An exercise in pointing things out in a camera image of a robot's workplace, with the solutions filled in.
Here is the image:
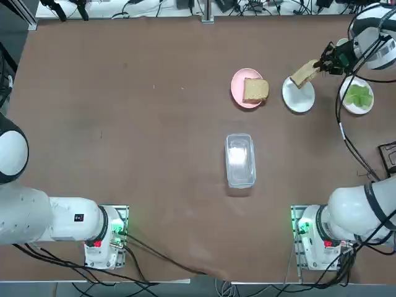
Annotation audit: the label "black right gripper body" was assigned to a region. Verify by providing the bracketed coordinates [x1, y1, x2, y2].
[330, 42, 355, 75]

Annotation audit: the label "brown bread slice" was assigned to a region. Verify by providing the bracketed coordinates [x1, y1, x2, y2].
[290, 60, 320, 90]
[243, 77, 270, 105]

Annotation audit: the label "green lettuce leaf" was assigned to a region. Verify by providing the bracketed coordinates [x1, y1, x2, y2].
[345, 85, 373, 108]

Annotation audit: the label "pale pinkish plate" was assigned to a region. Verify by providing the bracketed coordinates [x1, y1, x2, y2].
[339, 75, 374, 115]

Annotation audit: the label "white round plate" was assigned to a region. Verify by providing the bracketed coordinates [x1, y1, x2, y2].
[282, 75, 316, 113]

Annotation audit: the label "pink round plate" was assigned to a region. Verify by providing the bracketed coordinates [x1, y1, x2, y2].
[230, 67, 266, 109]

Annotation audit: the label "clear plastic container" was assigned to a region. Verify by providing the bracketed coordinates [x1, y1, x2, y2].
[225, 132, 257, 189]

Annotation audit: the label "black tripod legs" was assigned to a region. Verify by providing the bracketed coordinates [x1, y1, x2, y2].
[40, 0, 90, 22]

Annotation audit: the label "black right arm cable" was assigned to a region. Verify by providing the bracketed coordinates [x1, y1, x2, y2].
[335, 9, 396, 183]

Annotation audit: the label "black wire cup rack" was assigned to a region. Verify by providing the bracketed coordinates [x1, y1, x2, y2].
[377, 142, 396, 176]

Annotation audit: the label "silver aluminium post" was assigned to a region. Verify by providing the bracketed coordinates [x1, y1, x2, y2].
[201, 0, 215, 24]

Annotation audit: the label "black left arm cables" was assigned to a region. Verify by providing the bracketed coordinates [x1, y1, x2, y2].
[12, 231, 217, 286]

